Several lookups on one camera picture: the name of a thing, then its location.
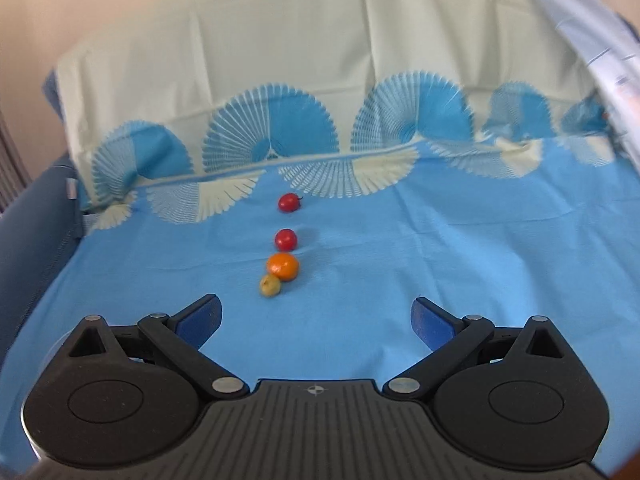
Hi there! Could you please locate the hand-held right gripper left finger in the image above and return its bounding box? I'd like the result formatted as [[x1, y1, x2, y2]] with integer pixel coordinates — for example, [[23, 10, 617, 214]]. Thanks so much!
[[64, 293, 251, 402]]

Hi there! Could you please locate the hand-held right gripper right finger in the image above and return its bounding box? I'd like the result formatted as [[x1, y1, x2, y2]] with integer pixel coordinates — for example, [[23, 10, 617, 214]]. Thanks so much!
[[382, 297, 577, 402]]

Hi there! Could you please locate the orange tangerine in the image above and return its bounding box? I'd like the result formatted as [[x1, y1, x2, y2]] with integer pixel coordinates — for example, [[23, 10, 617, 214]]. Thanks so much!
[[266, 252, 300, 282]]

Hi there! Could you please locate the light blue plate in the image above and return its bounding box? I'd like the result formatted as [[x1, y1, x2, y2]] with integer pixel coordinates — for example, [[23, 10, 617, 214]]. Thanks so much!
[[42, 332, 76, 376]]

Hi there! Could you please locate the blue fan-patterned bed sheet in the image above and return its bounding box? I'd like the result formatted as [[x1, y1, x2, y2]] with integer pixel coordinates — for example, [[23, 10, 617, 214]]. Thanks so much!
[[0, 0, 640, 476]]

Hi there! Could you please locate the grey curtain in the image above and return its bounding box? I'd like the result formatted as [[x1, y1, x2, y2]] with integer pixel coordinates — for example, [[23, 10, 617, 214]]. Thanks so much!
[[0, 110, 31, 211]]

